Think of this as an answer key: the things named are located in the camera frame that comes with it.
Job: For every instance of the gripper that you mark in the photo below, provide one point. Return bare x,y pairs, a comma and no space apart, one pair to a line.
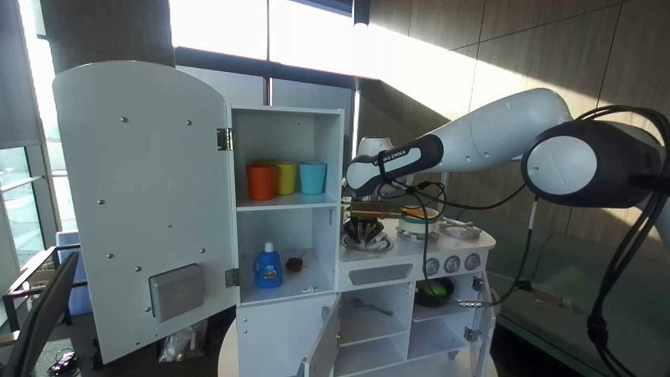
366,221

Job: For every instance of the white towel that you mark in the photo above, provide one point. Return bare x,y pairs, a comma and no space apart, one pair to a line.
386,244

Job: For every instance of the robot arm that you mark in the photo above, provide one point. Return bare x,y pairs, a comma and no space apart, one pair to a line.
497,136

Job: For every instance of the white pot with teal band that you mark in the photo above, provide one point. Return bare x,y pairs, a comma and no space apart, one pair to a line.
417,222

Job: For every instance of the stove knob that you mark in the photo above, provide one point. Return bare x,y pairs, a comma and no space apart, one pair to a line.
472,262
431,267
452,264

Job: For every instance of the small red toy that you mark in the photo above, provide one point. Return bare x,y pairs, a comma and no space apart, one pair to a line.
294,263

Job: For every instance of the blue cup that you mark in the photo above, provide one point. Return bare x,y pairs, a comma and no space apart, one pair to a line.
312,179

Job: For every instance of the green toy food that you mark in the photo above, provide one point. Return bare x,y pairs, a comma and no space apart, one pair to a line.
432,289

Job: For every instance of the yellow cup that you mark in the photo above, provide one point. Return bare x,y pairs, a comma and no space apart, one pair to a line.
287,179

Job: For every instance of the black pan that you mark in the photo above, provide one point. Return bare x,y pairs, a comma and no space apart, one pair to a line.
445,294

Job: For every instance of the blue detergent bottle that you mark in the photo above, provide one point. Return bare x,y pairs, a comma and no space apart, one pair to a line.
267,269

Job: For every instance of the orange cup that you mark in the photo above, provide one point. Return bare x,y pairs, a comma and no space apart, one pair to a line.
261,183

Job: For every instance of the small white cabinet door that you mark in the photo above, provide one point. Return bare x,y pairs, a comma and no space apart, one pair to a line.
324,345

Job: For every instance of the white toy kitchen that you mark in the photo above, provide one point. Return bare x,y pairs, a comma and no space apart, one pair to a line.
293,141

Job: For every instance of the white freezer door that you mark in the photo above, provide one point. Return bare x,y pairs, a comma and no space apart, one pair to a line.
272,340

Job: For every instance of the white oven door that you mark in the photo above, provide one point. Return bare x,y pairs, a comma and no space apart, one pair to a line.
484,335

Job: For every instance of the clear plastic bag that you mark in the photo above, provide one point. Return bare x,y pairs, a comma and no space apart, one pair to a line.
183,343

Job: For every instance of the tall white fridge door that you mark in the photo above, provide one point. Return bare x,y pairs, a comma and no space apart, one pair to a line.
146,199

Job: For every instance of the window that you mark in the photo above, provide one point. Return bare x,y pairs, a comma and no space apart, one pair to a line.
220,26
23,209

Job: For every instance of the black chair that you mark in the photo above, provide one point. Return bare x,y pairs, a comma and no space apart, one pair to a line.
36,324

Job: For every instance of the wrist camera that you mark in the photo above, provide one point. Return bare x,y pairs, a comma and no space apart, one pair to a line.
374,209

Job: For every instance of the black frame cart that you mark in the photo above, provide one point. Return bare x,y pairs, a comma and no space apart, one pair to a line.
31,272

